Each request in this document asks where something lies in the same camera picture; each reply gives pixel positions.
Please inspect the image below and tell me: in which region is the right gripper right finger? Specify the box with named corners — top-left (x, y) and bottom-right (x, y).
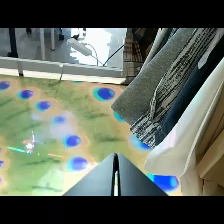
top-left (116, 153), bottom-right (169, 197)

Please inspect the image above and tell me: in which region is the black cable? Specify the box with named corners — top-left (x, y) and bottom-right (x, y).
top-left (102, 44), bottom-right (125, 67)

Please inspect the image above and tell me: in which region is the brown checked shirt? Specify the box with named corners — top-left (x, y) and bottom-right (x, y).
top-left (122, 27), bottom-right (159, 85)

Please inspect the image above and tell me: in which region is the grey garment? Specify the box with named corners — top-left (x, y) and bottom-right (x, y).
top-left (111, 27), bottom-right (198, 125)

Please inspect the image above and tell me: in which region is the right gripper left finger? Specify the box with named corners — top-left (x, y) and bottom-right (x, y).
top-left (63, 153), bottom-right (116, 197)

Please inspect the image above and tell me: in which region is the black and white knit garment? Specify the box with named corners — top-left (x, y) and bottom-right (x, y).
top-left (129, 27), bottom-right (224, 149)

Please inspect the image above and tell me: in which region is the dark navy garment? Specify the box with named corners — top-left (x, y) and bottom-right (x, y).
top-left (154, 36), bottom-right (224, 148)

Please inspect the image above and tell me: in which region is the white power strip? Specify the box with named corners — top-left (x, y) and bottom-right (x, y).
top-left (66, 37), bottom-right (93, 57)

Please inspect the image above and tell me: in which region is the silver frame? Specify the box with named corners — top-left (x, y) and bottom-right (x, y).
top-left (0, 55), bottom-right (125, 81)

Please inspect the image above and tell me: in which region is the beige garment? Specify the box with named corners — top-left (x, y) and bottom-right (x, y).
top-left (194, 99), bottom-right (224, 197)

